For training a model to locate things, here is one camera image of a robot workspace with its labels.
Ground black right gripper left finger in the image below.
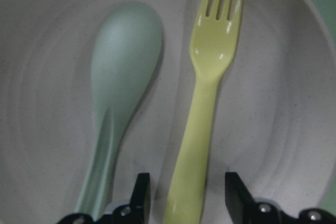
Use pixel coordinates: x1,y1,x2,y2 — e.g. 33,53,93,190
129,173,151,223

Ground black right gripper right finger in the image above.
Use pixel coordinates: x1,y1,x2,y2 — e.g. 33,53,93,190
225,172,260,224

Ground white round plate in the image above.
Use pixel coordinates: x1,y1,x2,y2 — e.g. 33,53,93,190
1,0,335,223

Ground pale green spoon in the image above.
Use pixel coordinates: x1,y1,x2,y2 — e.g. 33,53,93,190
75,1,163,219

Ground yellow plastic fork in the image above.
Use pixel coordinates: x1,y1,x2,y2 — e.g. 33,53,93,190
163,0,243,223

